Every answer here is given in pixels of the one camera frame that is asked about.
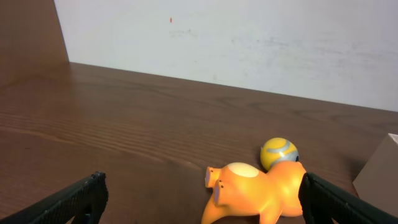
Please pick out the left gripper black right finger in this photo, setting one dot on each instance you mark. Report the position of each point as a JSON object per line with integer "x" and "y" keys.
{"x": 325, "y": 203}

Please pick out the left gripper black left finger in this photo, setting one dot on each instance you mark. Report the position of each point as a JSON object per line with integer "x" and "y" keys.
{"x": 81, "y": 202}

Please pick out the orange dinosaur toy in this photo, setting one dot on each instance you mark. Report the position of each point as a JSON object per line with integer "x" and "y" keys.
{"x": 239, "y": 189}

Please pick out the white cardboard box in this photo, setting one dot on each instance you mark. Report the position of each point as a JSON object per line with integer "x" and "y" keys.
{"x": 377, "y": 182}

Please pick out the yellow grey ball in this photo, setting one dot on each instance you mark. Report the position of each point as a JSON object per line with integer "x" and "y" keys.
{"x": 277, "y": 150}

